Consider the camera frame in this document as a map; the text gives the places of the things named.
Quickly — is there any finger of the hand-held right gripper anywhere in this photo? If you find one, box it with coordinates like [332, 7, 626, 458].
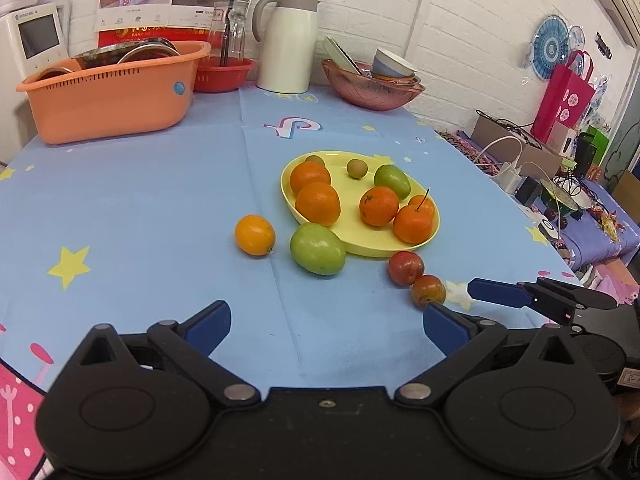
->
[468, 276, 620, 323]

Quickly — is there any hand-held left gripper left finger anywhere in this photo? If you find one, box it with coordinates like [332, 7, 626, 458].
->
[74, 301, 261, 407]

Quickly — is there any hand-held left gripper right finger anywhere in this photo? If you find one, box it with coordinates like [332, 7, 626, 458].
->
[395, 304, 586, 406]

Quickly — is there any red plum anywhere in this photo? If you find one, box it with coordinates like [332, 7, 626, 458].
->
[388, 250, 425, 288]
[411, 274, 447, 309]

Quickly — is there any yellow-orange oval citrus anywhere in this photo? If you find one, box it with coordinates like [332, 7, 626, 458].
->
[235, 214, 276, 257]

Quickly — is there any orange with long stem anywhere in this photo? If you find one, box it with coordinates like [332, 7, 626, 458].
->
[393, 188, 434, 245]

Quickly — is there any small orange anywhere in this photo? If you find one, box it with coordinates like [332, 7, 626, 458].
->
[407, 195, 436, 218]

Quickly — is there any large green mango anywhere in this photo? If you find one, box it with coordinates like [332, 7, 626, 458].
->
[289, 223, 347, 276]

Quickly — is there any dark orange mandarin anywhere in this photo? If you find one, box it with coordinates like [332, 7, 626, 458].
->
[359, 186, 400, 227]

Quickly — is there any small green mango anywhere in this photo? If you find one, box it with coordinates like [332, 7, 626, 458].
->
[373, 164, 412, 201]

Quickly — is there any large orange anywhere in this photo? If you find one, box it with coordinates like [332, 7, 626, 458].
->
[295, 181, 342, 227]

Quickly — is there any yellow plastic plate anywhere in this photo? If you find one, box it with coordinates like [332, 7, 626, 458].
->
[280, 150, 441, 259]

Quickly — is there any medium orange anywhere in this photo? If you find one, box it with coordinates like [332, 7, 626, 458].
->
[289, 161, 332, 196]

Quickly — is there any white power strip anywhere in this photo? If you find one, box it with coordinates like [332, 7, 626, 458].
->
[487, 172, 562, 243]

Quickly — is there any purple cloth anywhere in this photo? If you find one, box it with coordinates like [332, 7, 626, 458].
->
[545, 175, 640, 268]

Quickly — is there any black power adapter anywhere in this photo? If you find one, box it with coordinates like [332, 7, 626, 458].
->
[515, 177, 544, 207]

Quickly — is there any white charger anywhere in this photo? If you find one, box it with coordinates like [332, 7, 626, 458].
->
[501, 162, 522, 194]

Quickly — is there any blue star printed tablecloth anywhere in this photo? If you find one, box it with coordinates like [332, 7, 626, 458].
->
[0, 82, 591, 480]

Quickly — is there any cardboard box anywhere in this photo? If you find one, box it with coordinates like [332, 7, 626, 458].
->
[472, 112, 563, 179]

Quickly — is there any brown patterned cloth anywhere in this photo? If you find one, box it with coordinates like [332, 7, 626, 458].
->
[435, 130, 501, 176]

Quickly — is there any black speaker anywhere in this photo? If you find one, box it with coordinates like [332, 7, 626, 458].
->
[575, 132, 599, 179]

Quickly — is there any small white box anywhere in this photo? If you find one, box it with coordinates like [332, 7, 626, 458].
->
[549, 122, 579, 157]

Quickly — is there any green paper bag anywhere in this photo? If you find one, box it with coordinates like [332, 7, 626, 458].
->
[585, 127, 612, 172]

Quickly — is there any pink gift bag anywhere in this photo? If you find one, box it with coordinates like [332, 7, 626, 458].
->
[532, 50, 596, 147]

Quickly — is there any patterned ceramic bowl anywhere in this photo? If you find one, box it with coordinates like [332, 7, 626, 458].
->
[370, 72, 422, 87]

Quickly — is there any pink glass bowl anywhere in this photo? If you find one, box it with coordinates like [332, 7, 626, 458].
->
[321, 58, 426, 111]

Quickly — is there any orange plastic basket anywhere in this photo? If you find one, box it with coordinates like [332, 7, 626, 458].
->
[15, 40, 212, 146]

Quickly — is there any red plastic basket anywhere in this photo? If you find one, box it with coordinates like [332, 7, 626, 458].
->
[194, 57, 255, 94]

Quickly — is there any blue round hand fan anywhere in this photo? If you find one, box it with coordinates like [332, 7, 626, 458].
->
[522, 15, 571, 81]

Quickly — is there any white blue ceramic bowl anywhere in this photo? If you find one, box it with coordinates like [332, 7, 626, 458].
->
[371, 48, 417, 78]

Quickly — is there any stainless steel bowl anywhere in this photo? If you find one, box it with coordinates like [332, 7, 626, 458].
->
[117, 38, 179, 64]
[74, 45, 138, 71]
[36, 66, 77, 82]

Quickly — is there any tilted green-lined bowl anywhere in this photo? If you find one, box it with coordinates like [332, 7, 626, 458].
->
[324, 36, 362, 76]

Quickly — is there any white thermos jug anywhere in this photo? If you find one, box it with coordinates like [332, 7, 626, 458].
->
[251, 0, 320, 94]

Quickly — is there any glass pitcher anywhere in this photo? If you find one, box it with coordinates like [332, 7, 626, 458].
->
[206, 1, 249, 67]

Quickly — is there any white appliance with screen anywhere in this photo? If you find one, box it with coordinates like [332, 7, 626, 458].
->
[0, 2, 71, 161]

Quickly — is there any glass bowl with cables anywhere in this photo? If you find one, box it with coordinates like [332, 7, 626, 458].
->
[540, 177, 594, 219]

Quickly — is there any white charging cable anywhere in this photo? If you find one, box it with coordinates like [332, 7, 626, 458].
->
[472, 136, 524, 171]

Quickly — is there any white wall pipe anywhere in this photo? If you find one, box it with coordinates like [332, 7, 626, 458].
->
[414, 0, 437, 106]

